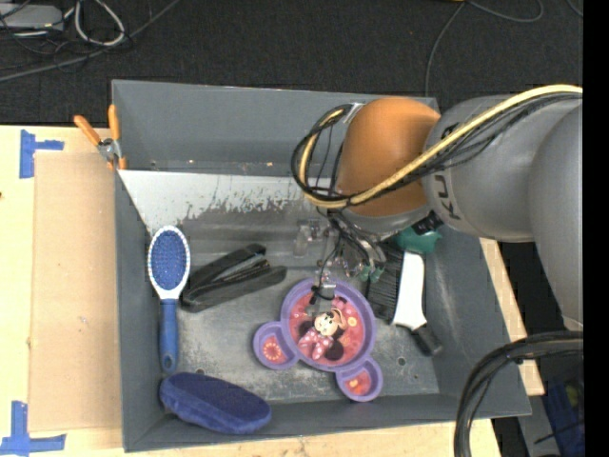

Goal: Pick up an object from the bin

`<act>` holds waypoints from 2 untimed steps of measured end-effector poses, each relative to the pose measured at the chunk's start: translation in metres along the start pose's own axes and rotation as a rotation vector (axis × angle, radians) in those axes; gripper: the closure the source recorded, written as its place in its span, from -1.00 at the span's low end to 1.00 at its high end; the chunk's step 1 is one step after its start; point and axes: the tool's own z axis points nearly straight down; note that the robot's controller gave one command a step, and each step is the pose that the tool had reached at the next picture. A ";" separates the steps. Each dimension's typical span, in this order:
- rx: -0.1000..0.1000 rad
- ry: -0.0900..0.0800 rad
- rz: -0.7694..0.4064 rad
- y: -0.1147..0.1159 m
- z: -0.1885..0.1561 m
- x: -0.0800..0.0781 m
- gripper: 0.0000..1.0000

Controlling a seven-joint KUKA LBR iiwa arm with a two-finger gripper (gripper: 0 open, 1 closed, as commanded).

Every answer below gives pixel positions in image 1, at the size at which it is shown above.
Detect brown cardboard board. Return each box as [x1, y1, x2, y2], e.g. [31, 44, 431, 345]
[27, 151, 126, 433]

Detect blue and white hairbrush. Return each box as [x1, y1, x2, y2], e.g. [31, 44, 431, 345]
[147, 225, 192, 376]

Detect dark blue cloth pad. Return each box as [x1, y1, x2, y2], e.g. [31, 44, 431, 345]
[158, 371, 274, 436]

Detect purple mouse-shaped divided plate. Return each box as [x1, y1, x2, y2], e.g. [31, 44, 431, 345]
[251, 275, 384, 404]

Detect white-handled black bristle brush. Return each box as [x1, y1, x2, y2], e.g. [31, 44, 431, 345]
[364, 242, 444, 358]

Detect black stapler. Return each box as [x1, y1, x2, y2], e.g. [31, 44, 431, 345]
[179, 242, 289, 314]

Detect grey metal bin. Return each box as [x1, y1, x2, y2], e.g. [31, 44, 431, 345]
[109, 79, 534, 453]

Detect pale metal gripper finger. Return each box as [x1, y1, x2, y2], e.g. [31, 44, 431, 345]
[294, 219, 330, 258]
[317, 248, 357, 281]

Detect teal green round object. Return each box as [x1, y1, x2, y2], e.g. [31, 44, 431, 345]
[390, 227, 442, 256]

